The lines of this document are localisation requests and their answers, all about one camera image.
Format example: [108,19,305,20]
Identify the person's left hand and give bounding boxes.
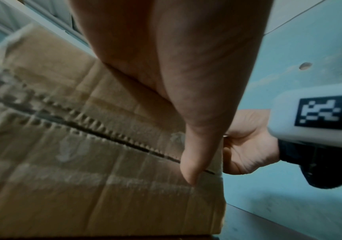
[65,0,274,186]

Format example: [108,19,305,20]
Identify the person's right hand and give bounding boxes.
[222,109,280,175]

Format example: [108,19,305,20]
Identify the brown cardboard box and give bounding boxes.
[0,23,227,237]

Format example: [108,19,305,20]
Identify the white marker cube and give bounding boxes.
[267,81,342,157]

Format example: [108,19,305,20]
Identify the black right wristband, marker tiles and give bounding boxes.
[277,139,342,190]

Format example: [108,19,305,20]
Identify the white metal shelf rack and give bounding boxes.
[0,0,91,59]

